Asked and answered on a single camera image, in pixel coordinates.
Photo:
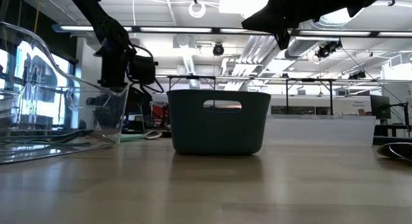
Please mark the clear plastic bin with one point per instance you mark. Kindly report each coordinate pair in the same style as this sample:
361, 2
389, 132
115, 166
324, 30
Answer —
32, 121

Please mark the tall black rack frame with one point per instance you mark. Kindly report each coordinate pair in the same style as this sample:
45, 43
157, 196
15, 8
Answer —
309, 80

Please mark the dark teal plastic bin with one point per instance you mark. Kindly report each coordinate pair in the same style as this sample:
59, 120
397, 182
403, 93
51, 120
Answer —
193, 127

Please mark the low black rack frame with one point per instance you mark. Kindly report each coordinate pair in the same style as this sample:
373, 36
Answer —
193, 77

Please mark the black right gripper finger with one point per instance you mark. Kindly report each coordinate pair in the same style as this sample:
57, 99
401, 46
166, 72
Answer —
273, 3
264, 22

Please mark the black background desk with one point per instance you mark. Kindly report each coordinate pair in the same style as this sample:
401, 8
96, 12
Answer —
392, 140

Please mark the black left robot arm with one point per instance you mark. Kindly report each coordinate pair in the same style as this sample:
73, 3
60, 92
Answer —
106, 27

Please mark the black round ceiling camera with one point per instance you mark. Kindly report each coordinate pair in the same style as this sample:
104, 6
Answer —
218, 49

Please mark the black computer monitor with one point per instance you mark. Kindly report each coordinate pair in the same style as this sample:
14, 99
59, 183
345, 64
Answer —
380, 107

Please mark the black rig bar with lights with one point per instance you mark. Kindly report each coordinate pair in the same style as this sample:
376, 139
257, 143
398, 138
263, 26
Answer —
334, 33

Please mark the black ceiling camera cluster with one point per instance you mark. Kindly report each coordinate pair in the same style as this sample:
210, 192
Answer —
326, 50

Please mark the silver ventilation duct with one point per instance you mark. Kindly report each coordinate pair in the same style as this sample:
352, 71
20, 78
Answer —
302, 47

